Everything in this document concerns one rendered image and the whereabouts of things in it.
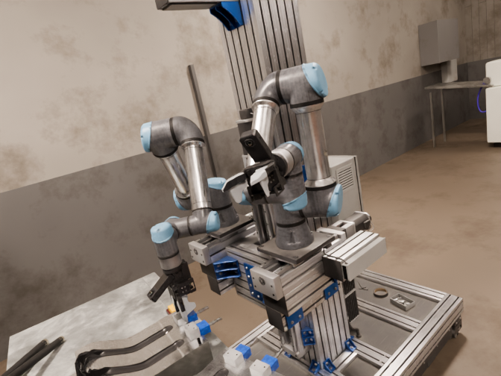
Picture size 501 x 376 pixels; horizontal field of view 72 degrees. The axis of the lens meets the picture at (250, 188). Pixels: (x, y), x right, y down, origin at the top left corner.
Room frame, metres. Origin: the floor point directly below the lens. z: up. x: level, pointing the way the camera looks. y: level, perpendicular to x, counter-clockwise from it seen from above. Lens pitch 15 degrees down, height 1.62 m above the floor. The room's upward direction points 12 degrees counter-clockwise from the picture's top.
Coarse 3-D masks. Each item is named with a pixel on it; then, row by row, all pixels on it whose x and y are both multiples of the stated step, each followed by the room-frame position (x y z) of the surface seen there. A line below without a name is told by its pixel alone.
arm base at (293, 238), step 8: (280, 224) 1.23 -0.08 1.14; (296, 224) 1.21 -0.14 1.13; (304, 224) 1.23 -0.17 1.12; (280, 232) 1.23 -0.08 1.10; (288, 232) 1.21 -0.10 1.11; (296, 232) 1.20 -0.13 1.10; (304, 232) 1.21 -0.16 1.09; (280, 240) 1.22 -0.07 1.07; (288, 240) 1.20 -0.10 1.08; (296, 240) 1.20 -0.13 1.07; (304, 240) 1.20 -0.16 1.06; (312, 240) 1.23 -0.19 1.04; (280, 248) 1.22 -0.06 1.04; (288, 248) 1.20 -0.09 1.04; (296, 248) 1.19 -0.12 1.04
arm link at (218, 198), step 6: (210, 180) 1.66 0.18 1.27; (216, 180) 1.65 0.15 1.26; (222, 180) 1.64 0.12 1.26; (210, 186) 1.61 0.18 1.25; (216, 186) 1.61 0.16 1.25; (222, 186) 1.62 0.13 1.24; (210, 192) 1.61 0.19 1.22; (216, 192) 1.61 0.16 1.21; (222, 192) 1.61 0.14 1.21; (228, 192) 1.64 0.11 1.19; (210, 198) 1.61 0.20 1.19; (216, 198) 1.61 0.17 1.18; (222, 198) 1.61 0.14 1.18; (228, 198) 1.63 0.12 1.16; (216, 204) 1.61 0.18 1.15; (222, 204) 1.61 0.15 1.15; (228, 204) 1.62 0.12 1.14
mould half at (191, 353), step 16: (160, 320) 1.16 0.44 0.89; (144, 336) 1.08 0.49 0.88; (176, 336) 1.04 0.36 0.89; (80, 352) 1.00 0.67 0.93; (144, 352) 1.00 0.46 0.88; (176, 352) 0.96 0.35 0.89; (192, 352) 0.95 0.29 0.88; (208, 352) 0.97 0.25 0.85; (96, 368) 0.91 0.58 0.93; (160, 368) 0.91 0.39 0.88; (176, 368) 0.92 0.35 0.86; (192, 368) 0.94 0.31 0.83
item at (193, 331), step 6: (192, 324) 1.04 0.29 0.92; (198, 324) 1.05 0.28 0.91; (204, 324) 1.05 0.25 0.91; (210, 324) 1.06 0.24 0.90; (186, 330) 1.02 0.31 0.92; (192, 330) 1.00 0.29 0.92; (198, 330) 1.01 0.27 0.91; (204, 330) 1.03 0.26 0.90; (210, 330) 1.04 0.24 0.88; (186, 336) 1.03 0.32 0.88; (192, 336) 1.00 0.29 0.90; (198, 336) 1.01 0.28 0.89
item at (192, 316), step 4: (204, 308) 1.16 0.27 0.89; (208, 308) 1.17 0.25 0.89; (192, 312) 1.14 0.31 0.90; (196, 312) 1.15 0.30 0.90; (200, 312) 1.15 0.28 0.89; (176, 316) 1.11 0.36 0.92; (180, 316) 1.11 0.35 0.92; (188, 316) 1.12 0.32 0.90; (192, 316) 1.12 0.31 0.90; (196, 316) 1.13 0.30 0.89; (176, 320) 1.10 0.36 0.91; (180, 320) 1.09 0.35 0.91; (188, 320) 1.11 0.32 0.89; (192, 320) 1.12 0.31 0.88; (196, 320) 1.13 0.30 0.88; (180, 324) 1.09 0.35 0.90; (184, 324) 1.10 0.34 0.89
